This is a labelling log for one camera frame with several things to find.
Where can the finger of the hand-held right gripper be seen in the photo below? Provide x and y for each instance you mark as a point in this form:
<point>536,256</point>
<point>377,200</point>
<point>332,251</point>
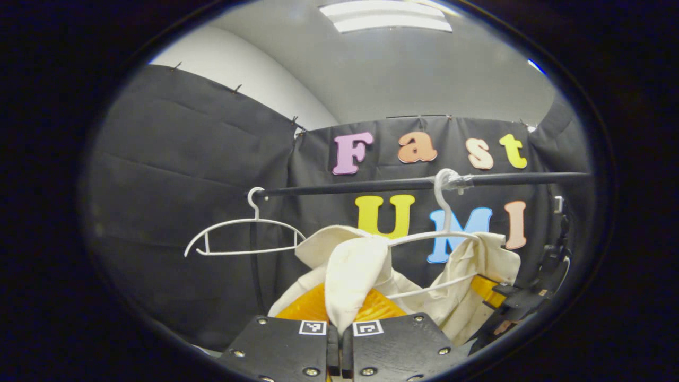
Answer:
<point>488,291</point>

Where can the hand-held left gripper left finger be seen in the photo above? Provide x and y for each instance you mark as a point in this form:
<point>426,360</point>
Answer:
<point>281,350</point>

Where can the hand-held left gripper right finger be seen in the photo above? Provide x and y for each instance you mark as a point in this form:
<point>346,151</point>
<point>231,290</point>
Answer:
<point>398,350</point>

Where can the cream button shirt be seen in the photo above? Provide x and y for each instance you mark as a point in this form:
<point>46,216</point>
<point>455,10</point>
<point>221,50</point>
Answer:
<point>355,276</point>

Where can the white hanger with hook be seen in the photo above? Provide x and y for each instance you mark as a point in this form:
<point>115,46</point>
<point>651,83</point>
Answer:
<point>444,212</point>

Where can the white plastic hanger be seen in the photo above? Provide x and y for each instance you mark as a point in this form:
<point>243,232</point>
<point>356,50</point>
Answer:
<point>256,209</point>

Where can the black clothes rack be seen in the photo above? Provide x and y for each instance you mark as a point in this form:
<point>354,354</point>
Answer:
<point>345,187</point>

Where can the black tripod stand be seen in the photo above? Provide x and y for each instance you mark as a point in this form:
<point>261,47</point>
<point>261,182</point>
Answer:
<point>562,223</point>

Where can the black backdrop cloth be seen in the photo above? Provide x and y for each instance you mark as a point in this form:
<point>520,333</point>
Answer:
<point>175,175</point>

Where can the large ceiling light panel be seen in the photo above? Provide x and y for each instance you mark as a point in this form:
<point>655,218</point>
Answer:
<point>387,16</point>

